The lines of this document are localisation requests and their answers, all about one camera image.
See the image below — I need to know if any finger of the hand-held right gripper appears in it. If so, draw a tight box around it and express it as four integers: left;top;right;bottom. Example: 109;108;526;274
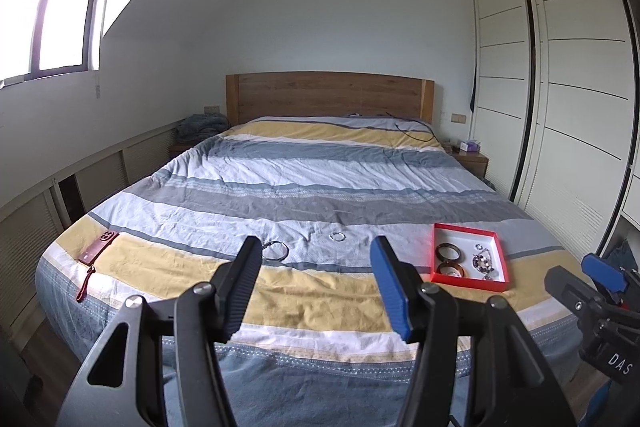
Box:
581;253;640;308
544;266;609;326

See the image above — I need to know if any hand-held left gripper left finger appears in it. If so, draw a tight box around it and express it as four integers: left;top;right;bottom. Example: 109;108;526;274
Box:
57;235;263;427

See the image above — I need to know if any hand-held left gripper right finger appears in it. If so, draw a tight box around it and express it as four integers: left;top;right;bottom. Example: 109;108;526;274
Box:
369;235;576;427

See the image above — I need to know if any light amber bangle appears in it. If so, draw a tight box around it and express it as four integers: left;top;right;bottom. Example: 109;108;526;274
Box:
434;261;467;280

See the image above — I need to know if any red jewelry box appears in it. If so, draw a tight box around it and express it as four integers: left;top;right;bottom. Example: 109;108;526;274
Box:
430;223;512;293

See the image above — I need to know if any blue denim cloth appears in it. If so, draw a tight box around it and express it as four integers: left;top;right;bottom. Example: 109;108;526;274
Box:
602;241;640;273

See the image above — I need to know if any striped bed with duvet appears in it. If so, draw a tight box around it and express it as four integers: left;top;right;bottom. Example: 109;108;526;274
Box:
35;116;588;427

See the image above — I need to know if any wooden nightstand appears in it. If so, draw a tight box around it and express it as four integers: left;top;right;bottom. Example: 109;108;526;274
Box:
447;150;490;180

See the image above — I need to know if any red phone case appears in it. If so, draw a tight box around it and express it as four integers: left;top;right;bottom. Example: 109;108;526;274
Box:
78;231;120;265

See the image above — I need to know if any blue grey cloth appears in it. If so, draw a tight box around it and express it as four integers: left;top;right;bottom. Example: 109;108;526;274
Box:
175;113;230;142

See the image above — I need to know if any white sliding wardrobe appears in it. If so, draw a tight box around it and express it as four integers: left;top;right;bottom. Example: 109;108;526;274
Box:
467;0;640;268

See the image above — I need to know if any wooden headboard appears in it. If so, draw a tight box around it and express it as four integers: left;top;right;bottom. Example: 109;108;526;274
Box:
225;72;436;128

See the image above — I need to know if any window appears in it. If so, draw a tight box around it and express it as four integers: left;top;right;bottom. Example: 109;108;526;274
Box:
0;0;113;82

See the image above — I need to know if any dark bracelet on bed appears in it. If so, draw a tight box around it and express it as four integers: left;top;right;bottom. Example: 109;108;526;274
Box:
261;240;289;264

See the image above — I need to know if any black cable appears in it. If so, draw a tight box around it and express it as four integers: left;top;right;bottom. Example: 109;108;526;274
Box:
392;117;441;144

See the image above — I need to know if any red wrist strap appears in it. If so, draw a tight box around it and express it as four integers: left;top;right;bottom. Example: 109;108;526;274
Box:
76;264;97;304

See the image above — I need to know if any low beige wall cabinet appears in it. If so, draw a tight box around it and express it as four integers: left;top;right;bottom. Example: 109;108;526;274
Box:
0;117;188;323

